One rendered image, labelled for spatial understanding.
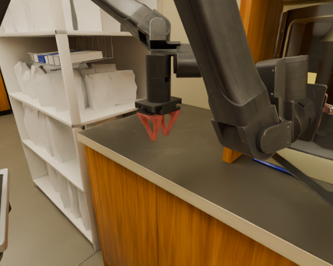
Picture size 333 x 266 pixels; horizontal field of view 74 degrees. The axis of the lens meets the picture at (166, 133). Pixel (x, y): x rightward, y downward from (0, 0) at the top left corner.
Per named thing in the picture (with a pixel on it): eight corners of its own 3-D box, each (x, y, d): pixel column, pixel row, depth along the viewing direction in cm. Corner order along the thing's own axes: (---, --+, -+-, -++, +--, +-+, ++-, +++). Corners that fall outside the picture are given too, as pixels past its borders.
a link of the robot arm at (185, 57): (151, 41, 56) (149, 17, 48) (196, 41, 56) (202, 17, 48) (151, 85, 54) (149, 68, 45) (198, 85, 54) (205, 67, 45)
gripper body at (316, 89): (329, 84, 37) (321, 91, 32) (313, 139, 41) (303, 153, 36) (287, 79, 41) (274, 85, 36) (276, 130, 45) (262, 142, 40)
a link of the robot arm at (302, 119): (257, 145, 35) (298, 150, 31) (256, 101, 33) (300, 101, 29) (272, 132, 39) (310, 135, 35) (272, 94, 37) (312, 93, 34)
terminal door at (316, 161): (260, 147, 73) (286, 10, 58) (342, 212, 46) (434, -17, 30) (258, 147, 73) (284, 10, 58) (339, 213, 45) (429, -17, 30)
